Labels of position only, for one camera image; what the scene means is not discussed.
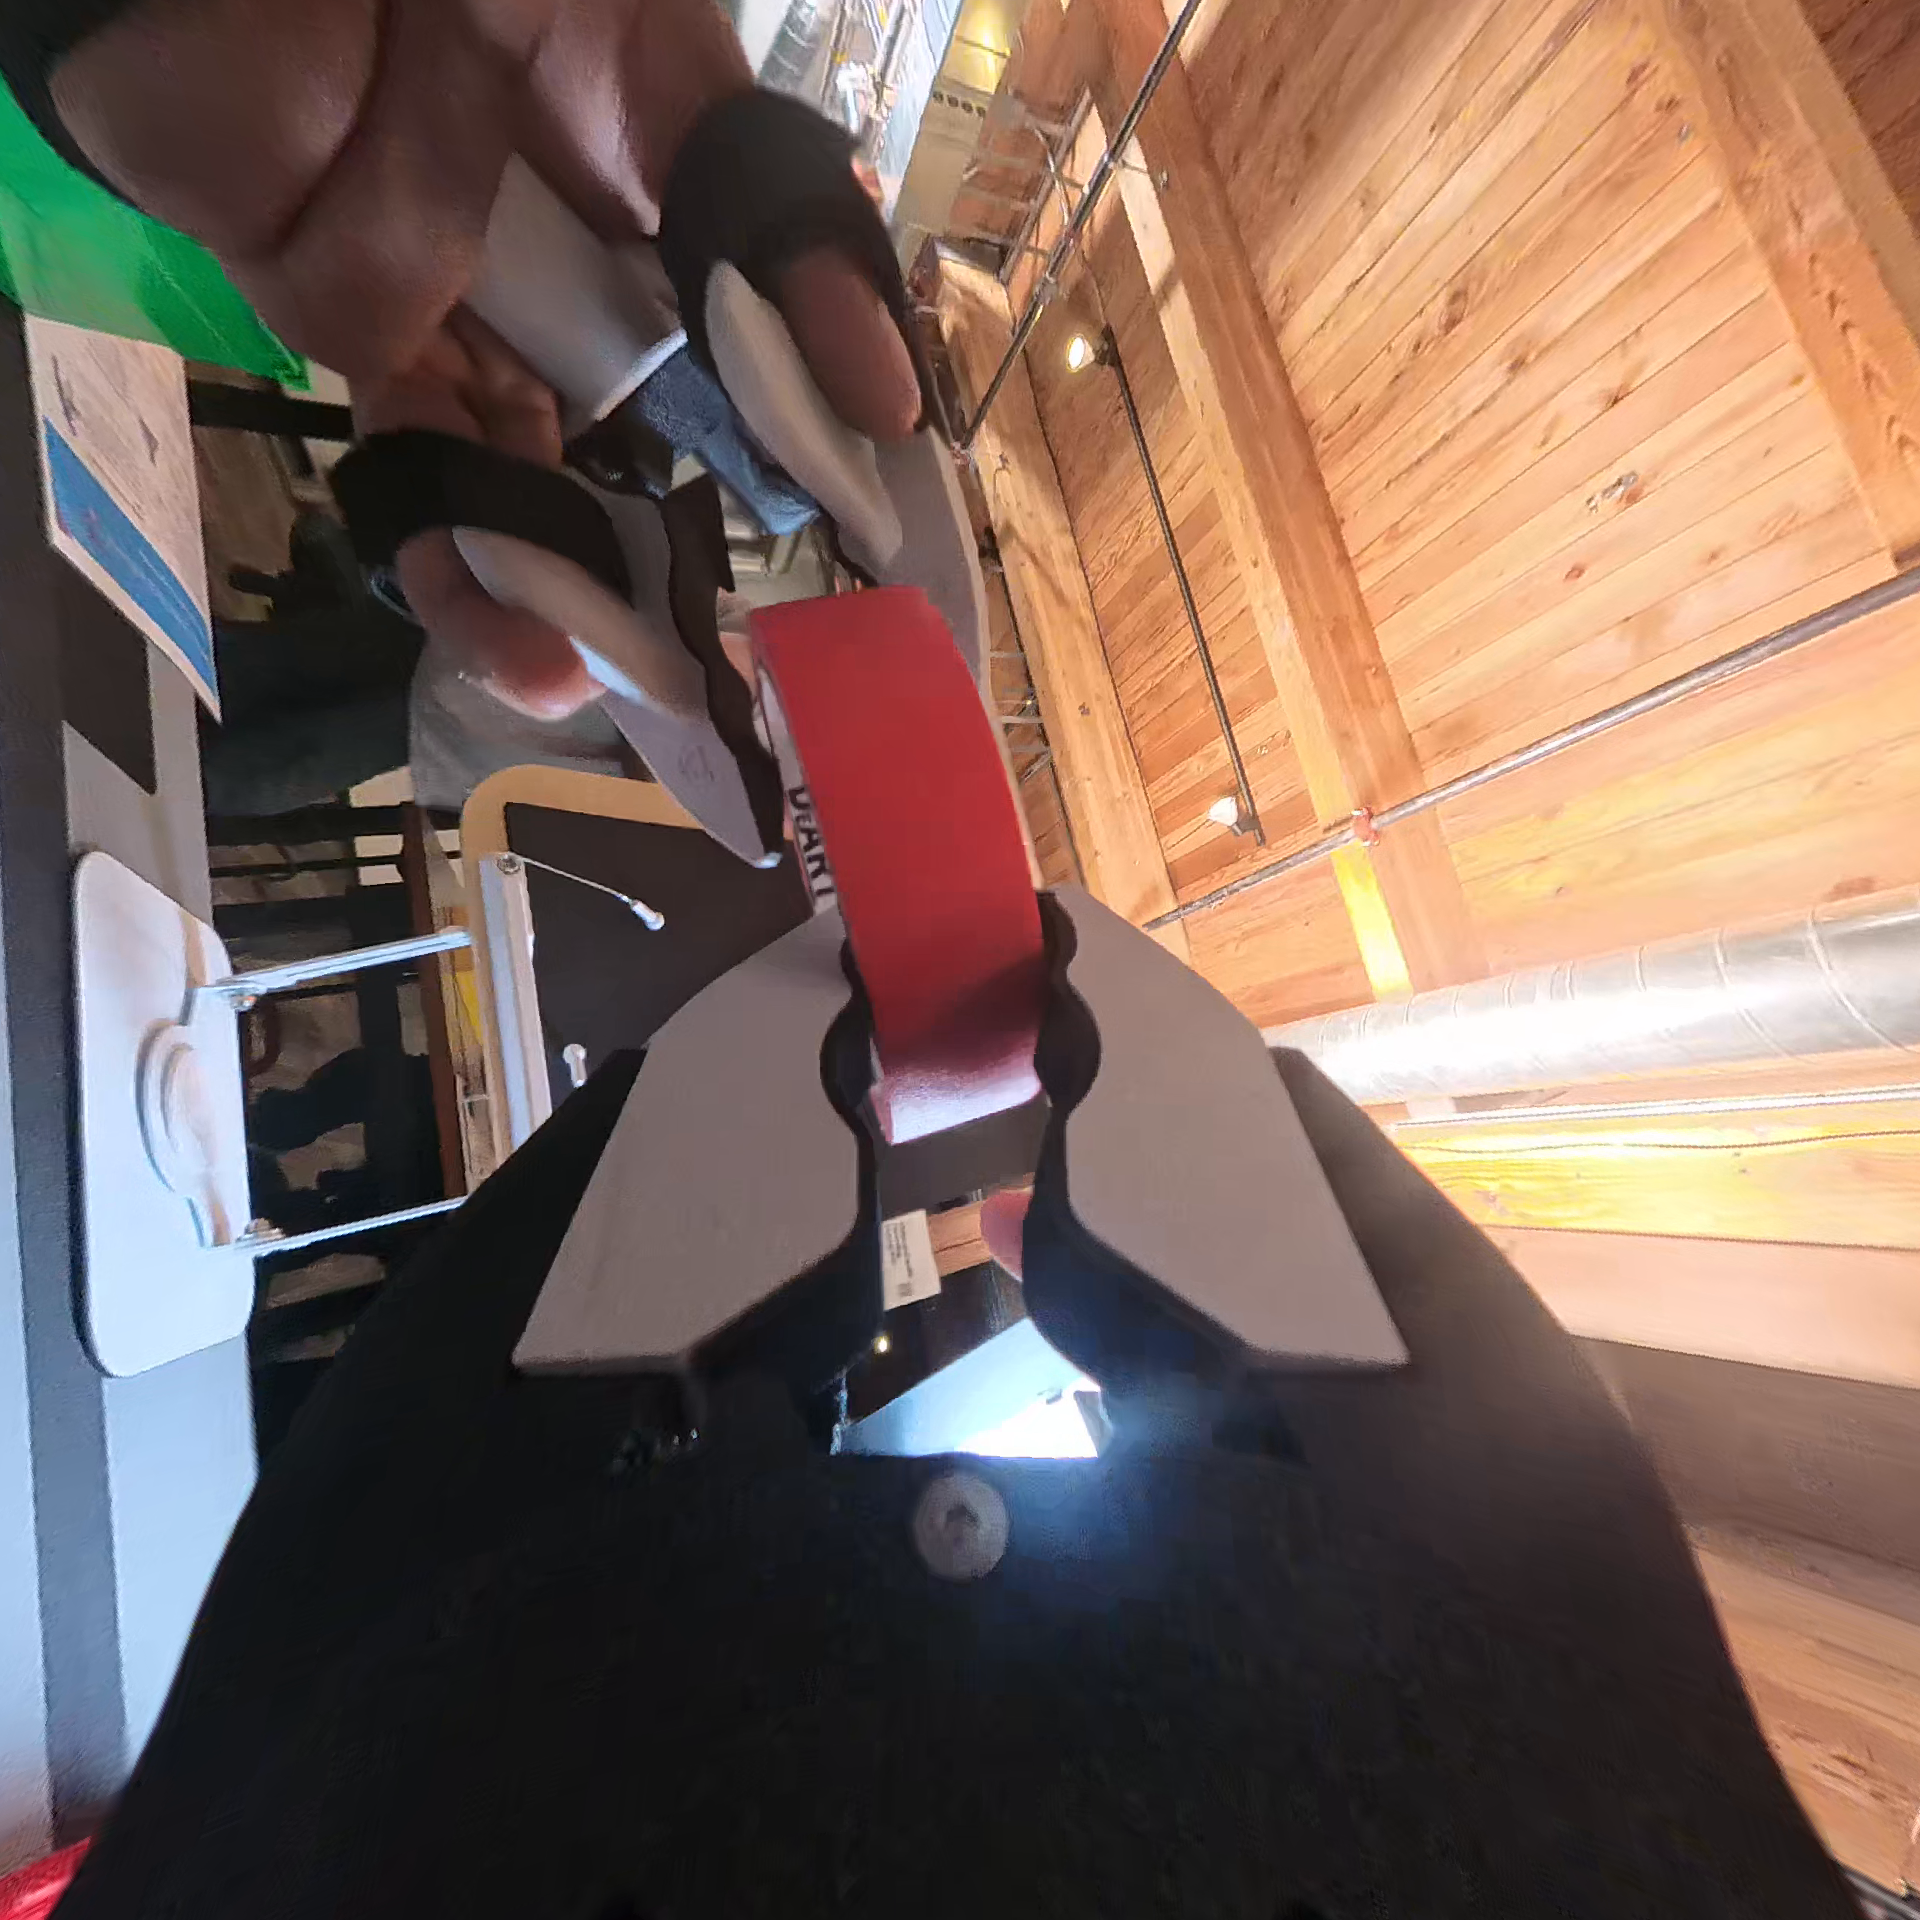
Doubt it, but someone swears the silver metal duct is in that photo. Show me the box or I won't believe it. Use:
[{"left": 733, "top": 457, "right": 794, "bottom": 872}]
[{"left": 1266, "top": 885, "right": 1920, "bottom": 1114}]

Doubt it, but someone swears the red plastic bin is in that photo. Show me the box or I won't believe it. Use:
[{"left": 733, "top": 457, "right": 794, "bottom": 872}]
[{"left": 0, "top": 1839, "right": 92, "bottom": 1920}]

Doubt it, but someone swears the red tape roll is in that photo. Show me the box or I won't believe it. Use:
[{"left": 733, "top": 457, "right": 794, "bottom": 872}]
[{"left": 745, "top": 587, "right": 1051, "bottom": 1149}]

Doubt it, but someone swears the person's left hand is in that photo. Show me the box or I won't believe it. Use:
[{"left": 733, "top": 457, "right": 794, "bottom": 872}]
[{"left": 46, "top": 0, "right": 929, "bottom": 724}]

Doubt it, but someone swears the black track light rail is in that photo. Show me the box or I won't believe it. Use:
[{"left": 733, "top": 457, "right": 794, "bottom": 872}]
[{"left": 1057, "top": 322, "right": 1269, "bottom": 845}]

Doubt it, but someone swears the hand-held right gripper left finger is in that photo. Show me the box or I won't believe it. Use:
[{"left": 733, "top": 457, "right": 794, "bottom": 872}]
[{"left": 513, "top": 908, "right": 887, "bottom": 1376}]

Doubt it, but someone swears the printed instruction sheet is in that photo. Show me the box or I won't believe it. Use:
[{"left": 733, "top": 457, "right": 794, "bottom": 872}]
[{"left": 27, "top": 311, "right": 225, "bottom": 724}]

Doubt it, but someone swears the black board with wooden edge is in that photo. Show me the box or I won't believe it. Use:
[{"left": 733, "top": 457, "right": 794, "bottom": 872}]
[{"left": 457, "top": 767, "right": 847, "bottom": 1194}]

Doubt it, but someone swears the metal ceiling pipe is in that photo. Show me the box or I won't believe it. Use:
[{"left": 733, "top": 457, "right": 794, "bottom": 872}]
[{"left": 1143, "top": 568, "right": 1920, "bottom": 935}]

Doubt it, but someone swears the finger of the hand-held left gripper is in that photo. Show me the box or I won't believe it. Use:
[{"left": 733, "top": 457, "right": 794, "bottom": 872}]
[
  {"left": 575, "top": 480, "right": 794, "bottom": 874},
  {"left": 871, "top": 433, "right": 994, "bottom": 684}
]

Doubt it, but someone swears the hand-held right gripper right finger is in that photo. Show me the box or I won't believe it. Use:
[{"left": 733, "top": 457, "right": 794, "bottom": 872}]
[{"left": 1023, "top": 885, "right": 1412, "bottom": 1376}]

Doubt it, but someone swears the green plastic bin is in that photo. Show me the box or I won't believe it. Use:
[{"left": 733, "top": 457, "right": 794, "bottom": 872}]
[{"left": 0, "top": 76, "right": 314, "bottom": 395}]

